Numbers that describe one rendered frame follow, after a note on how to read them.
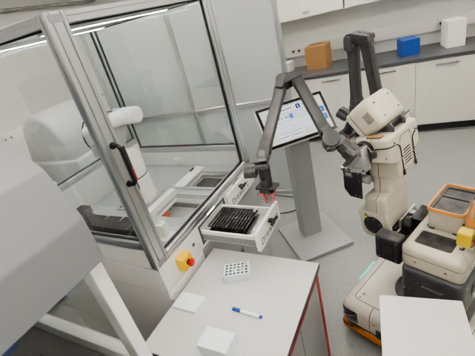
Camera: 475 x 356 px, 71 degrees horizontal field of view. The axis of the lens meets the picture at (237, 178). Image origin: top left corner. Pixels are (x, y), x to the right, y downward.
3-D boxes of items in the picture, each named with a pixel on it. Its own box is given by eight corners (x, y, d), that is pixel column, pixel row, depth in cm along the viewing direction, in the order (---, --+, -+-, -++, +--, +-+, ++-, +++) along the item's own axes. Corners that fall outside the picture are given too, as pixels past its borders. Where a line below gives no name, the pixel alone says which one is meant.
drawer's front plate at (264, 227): (280, 217, 182) (277, 200, 177) (261, 252, 160) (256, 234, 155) (278, 216, 183) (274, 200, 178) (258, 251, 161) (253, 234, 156)
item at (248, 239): (276, 216, 181) (274, 207, 178) (258, 247, 162) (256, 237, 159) (214, 211, 200) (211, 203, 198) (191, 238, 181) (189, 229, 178)
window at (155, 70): (241, 161, 216) (200, -2, 173) (162, 249, 151) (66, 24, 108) (240, 161, 216) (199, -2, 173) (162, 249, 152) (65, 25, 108)
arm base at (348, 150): (353, 156, 141) (368, 144, 147) (339, 143, 143) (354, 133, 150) (343, 168, 148) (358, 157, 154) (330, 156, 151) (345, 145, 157)
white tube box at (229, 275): (250, 266, 162) (249, 260, 160) (250, 279, 155) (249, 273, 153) (225, 270, 164) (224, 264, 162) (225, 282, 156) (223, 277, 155)
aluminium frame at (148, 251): (250, 162, 223) (208, -13, 176) (159, 270, 146) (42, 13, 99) (145, 162, 269) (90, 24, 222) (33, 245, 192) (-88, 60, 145)
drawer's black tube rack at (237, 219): (260, 219, 182) (257, 209, 179) (247, 239, 168) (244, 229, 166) (225, 215, 192) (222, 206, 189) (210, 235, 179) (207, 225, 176)
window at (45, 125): (143, 240, 143) (47, 29, 105) (142, 241, 143) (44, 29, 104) (28, 222, 185) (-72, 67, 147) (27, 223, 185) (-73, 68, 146)
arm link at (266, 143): (288, 73, 158) (290, 84, 168) (276, 72, 159) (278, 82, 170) (266, 159, 152) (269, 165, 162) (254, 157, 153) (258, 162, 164)
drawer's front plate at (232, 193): (251, 185, 221) (247, 170, 216) (232, 210, 199) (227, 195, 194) (249, 185, 222) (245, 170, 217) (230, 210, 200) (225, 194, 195)
